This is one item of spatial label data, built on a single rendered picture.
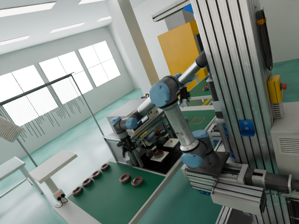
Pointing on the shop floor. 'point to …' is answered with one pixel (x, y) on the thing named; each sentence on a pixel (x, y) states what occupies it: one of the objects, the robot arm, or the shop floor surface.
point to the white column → (133, 43)
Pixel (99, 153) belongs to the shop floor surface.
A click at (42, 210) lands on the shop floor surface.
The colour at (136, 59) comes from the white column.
